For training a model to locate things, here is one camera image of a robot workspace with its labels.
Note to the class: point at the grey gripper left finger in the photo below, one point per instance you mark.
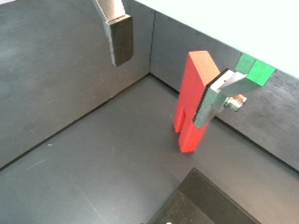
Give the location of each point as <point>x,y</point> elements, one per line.
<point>119,29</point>

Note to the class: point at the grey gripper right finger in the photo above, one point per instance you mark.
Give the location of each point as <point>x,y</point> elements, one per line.
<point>223,94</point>

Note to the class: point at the red double-square block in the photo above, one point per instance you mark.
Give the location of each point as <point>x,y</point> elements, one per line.
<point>200,71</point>

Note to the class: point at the green foam shape board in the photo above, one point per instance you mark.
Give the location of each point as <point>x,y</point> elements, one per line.
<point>255,69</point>

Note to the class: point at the black curved holder stand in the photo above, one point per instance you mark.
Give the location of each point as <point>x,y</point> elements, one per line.
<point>199,203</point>

